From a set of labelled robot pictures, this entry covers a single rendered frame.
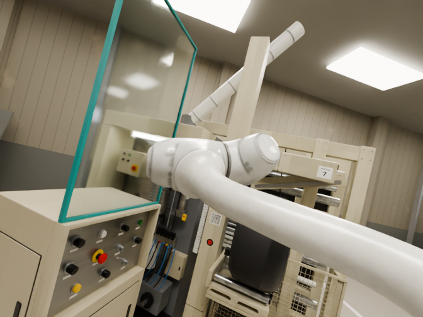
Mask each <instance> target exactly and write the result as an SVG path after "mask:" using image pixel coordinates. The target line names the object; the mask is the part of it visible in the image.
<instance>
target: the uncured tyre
mask: <svg viewBox="0 0 423 317"><path fill-rule="evenodd" d="M289 254H290V248H289V247H287V246H285V245H283V244H281V243H278V242H276V241H274V240H272V239H270V238H268V237H266V236H264V235H262V234H260V233H258V232H256V231H254V230H252V229H250V228H248V227H246V226H244V225H242V224H240V223H237V225H236V227H235V232H234V236H233V240H232V245H231V249H230V256H229V261H228V269H229V271H230V273H231V275H232V277H233V278H234V279H235V280H236V281H238V282H241V283H243V284H245V285H247V286H249V287H252V288H254V289H257V290H258V291H261V292H263V293H269V294H270V293H272V292H274V291H276V290H278V288H279V286H280V284H281V281H282V278H283V275H284V273H285V269H286V265H287V262H288V257H289Z"/></svg>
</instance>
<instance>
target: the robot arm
mask: <svg viewBox="0 0 423 317"><path fill-rule="evenodd" d="M280 157H281V156H280V151H279V147H278V144H277V143H276V141H275V140H274V138H273V137H271V136H270V135H268V134H266V133H255V134H252V135H248V136H246V137H244V138H239V139H236V140H231V141H227V142H218V141H213V140H207V139H201V138H170V139H166V140H161V141H159V142H157V143H154V144H153V146H151V147H150V148H149V149H148V152H147V166H146V174H147V177H148V178H149V179H150V180H151V181H152V182H153V183H154V184H157V185H159V186H162V187H166V188H173V190H175V191H178V192H181V193H182V194H184V195H185V196H186V199H189V198H193V199H200V200H202V201H203V202H204V203H205V204H207V205H208V206H209V207H211V208H212V209H214V210H215V211H217V212H219V213H220V214H222V215H224V216H226V217H228V218H230V219H231V220H234V221H236V222H238V223H240V224H242V225H244V226H246V227H248V228H250V229H252V230H254V231H256V232H258V233H260V234H262V235H264V236H266V237H268V238H270V239H272V240H274V241H276V242H278V243H281V244H283V245H285V246H287V247H289V248H291V249H293V250H295V251H297V252H299V253H301V254H303V255H305V256H307V257H310V258H311V259H314V260H316V261H318V262H320V263H321V264H324V265H326V266H328V267H330V268H331V269H334V270H336V271H338V272H340V273H342V274H344V275H346V276H348V277H350V278H352V279H354V280H355V281H357V282H359V283H361V284H363V285H364V286H366V287H368V288H370V289H372V290H373V291H375V292H377V293H378V294H380V295H382V296H383V297H385V298H387V299H388V300H390V301H391V302H393V303H394V304H396V305H397V306H399V307H400V308H402V309H403V310H404V311H406V312H407V313H408V314H410V315H411V316H413V317H423V249H420V248H418V247H415V246H413V245H411V244H408V243H406V242H403V241H401V240H398V239H396V238H394V237H391V236H388V235H386V234H384V233H380V232H379V231H375V230H372V229H370V228H367V227H365V226H362V225H359V224H356V223H353V222H350V221H348V220H344V219H342V218H338V217H336V216H332V215H330V214H327V213H323V212H321V211H317V210H315V209H312V208H308V207H306V206H303V205H301V204H297V203H294V202H291V201H288V200H285V199H282V198H280V197H276V196H273V195H270V194H267V193H265V192H261V191H258V190H255V189H253V188H250V187H247V186H248V185H251V184H253V183H255V182H257V181H259V180H261V179H262V178H264V177H266V176H267V175H268V174H269V173H270V172H271V171H272V170H273V169H274V168H275V167H276V166H277V164H278V162H279V160H280Z"/></svg>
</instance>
